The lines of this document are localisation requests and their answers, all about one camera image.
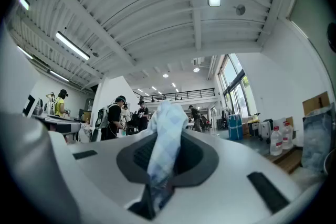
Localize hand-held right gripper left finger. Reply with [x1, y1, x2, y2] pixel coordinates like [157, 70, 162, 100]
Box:
[117, 133, 158, 219]

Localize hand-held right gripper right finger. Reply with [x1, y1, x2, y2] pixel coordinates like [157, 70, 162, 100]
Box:
[172, 130, 220, 188]

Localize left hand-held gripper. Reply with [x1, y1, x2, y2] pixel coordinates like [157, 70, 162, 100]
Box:
[0, 94, 81, 224]

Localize blue plaid clothes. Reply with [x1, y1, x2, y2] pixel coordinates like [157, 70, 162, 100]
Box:
[146, 99, 189, 211]

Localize white grey workbench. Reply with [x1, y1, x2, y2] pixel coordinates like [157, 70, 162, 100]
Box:
[33, 113, 82, 140]

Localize silver kettle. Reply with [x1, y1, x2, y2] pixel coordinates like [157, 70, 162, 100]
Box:
[32, 98, 44, 116]

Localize blue wrapped package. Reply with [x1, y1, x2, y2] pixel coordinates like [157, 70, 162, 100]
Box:
[226, 113, 244, 141]

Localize white kettle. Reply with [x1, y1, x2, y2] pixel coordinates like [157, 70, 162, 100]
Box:
[43, 100, 55, 115]

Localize black balcony railing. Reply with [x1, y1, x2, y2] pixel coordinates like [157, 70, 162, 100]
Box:
[133, 88, 216, 103]

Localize black yellow box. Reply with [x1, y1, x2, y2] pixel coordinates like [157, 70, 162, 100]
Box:
[247, 112, 261, 137]

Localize silver hard suitcase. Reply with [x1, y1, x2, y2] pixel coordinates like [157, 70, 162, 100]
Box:
[258, 119, 274, 141]

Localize tall glass window front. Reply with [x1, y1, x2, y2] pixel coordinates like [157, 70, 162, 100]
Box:
[217, 53, 253, 119]

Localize clear water bottle red label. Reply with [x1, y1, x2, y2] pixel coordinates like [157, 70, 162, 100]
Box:
[269, 125, 284, 157]
[281, 121, 294, 151]

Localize wooden step platform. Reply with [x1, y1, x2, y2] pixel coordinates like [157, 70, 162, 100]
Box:
[262, 146, 305, 174]

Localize plastic wrapped picture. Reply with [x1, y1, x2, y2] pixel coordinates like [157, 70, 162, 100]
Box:
[301, 104, 336, 174]

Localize cardboard box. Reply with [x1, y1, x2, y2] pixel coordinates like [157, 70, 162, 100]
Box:
[302, 91, 330, 116]

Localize black wall speaker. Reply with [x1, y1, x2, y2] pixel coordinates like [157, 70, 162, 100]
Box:
[326, 22, 336, 54]

